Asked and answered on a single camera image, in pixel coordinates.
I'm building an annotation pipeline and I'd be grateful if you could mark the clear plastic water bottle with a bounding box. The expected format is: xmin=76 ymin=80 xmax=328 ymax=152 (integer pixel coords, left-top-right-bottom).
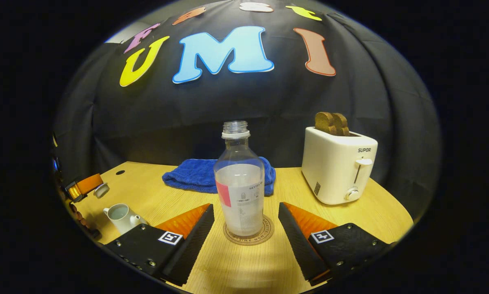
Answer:
xmin=214 ymin=120 xmax=265 ymax=237

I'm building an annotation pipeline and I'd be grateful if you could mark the round wooden coaster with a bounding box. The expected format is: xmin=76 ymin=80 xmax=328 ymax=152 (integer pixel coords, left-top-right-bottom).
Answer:
xmin=223 ymin=214 xmax=275 ymax=246

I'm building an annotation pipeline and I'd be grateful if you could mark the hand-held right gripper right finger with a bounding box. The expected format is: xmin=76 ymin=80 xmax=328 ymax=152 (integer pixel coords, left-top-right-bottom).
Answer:
xmin=278 ymin=202 xmax=396 ymax=286

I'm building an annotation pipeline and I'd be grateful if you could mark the blue folded towel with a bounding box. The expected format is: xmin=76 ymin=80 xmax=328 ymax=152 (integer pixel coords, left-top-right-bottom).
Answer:
xmin=162 ymin=157 xmax=276 ymax=196

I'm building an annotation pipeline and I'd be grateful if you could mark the white ceramic teacup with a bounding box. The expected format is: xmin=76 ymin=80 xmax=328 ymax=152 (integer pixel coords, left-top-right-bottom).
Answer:
xmin=103 ymin=203 xmax=148 ymax=234

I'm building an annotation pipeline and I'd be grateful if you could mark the white toaster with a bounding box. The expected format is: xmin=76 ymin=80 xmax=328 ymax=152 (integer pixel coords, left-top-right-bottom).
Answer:
xmin=302 ymin=126 xmax=378 ymax=205

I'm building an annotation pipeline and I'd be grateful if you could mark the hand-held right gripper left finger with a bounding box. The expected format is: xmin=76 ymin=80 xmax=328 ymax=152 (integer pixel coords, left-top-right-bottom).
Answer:
xmin=106 ymin=203 xmax=215 ymax=286

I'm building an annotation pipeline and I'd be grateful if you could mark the brown bead bracelet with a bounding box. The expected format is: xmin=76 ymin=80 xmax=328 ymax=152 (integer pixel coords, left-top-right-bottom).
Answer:
xmin=67 ymin=202 xmax=102 ymax=241

